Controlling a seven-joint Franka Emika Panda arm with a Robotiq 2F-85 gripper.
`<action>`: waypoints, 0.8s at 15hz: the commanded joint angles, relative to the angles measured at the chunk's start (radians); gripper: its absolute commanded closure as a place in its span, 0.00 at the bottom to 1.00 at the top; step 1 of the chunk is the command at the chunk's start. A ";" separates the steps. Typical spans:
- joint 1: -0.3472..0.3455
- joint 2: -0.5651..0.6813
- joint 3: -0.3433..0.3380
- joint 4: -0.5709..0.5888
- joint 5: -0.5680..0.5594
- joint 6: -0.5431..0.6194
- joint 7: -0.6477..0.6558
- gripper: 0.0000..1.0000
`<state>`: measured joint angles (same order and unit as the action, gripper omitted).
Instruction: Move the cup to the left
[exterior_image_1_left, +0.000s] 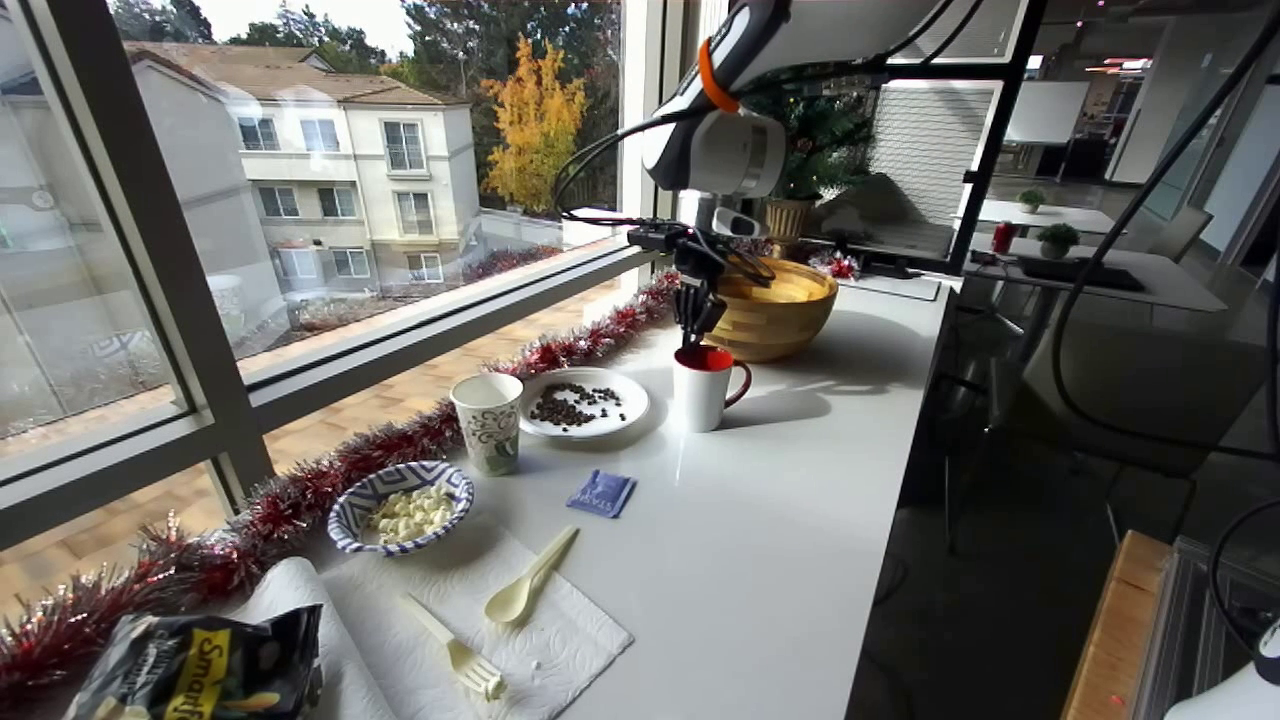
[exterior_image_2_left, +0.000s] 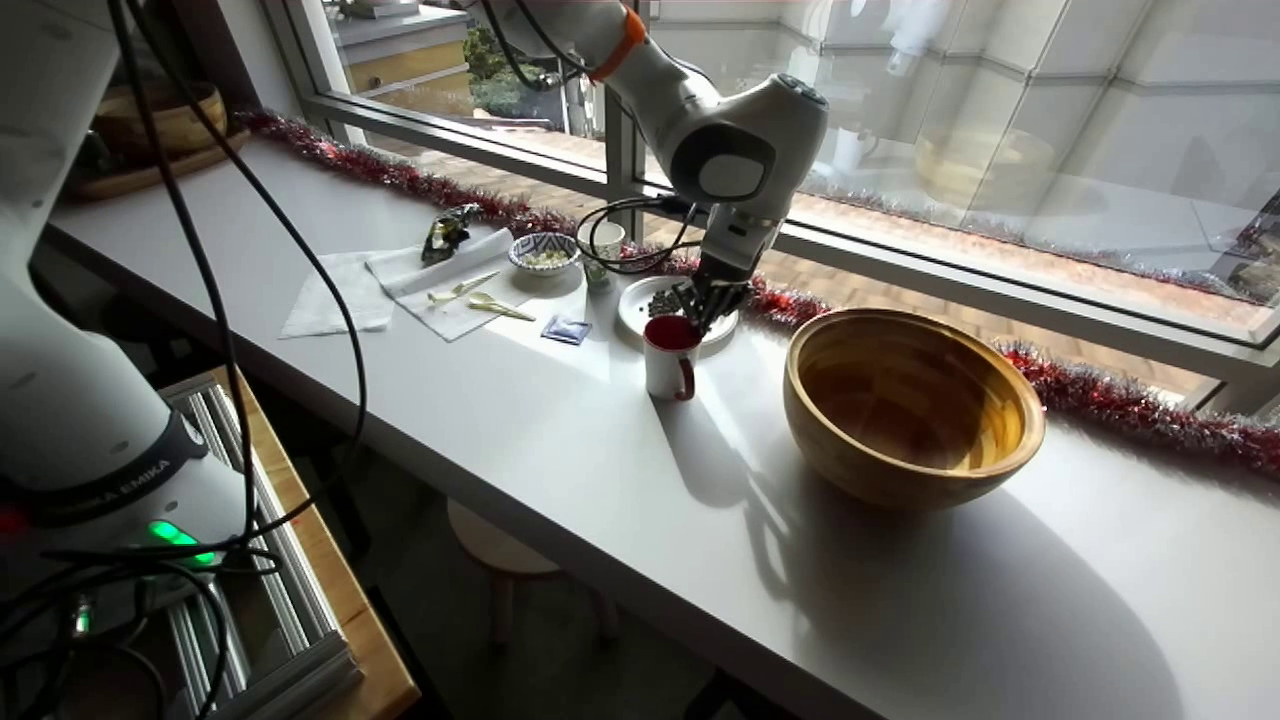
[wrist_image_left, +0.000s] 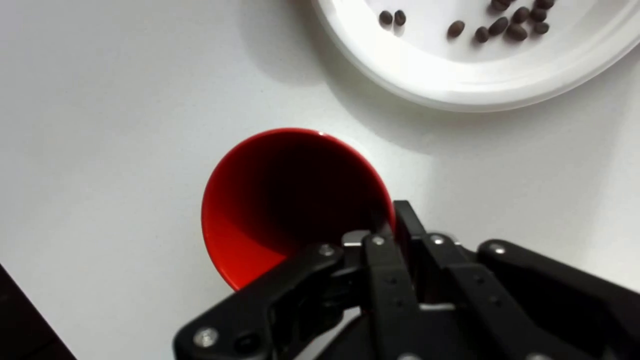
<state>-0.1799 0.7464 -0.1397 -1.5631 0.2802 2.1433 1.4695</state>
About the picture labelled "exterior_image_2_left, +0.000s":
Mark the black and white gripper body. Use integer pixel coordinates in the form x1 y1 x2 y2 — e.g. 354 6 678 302
692 194 789 293

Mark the white mug with red interior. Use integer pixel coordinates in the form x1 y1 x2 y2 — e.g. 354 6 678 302
638 313 705 409

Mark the patterned paper cup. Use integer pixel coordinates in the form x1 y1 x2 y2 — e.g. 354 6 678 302
580 217 630 293

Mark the white round plate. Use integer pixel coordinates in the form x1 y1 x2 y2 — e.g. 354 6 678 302
613 270 742 355

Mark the small blue packet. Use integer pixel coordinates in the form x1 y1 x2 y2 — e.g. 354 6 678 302
535 313 596 352

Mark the blue patterned bowl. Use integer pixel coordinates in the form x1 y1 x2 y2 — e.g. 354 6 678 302
504 228 587 284

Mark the pale plastic spoon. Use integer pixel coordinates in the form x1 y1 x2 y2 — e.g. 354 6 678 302
459 293 541 328

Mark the large wooden bowl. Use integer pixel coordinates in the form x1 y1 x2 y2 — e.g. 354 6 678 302
779 302 1051 518

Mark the pale plastic fork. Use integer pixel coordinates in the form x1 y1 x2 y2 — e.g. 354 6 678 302
425 270 498 313

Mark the white paper napkin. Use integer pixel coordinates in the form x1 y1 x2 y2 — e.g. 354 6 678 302
365 228 541 346

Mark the black and yellow snack bag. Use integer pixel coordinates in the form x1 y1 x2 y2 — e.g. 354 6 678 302
415 205 483 269

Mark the round stool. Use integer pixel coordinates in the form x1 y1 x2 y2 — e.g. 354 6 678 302
440 497 619 660

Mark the white paper sheet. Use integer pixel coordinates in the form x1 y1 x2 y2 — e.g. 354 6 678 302
278 246 398 340

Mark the red tinsel garland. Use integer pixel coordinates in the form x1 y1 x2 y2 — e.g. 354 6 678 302
245 108 1280 486

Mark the wood-edged metal cart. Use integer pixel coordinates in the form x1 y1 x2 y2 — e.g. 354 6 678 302
156 360 425 720

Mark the woven basket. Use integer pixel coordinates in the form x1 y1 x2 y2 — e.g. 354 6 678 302
61 76 257 207

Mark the thin black cable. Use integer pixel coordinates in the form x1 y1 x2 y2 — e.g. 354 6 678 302
569 190 709 284

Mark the window frame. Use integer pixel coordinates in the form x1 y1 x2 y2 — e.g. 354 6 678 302
257 0 1280 420

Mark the thick black cable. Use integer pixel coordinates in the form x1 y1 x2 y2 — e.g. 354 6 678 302
0 0 377 720

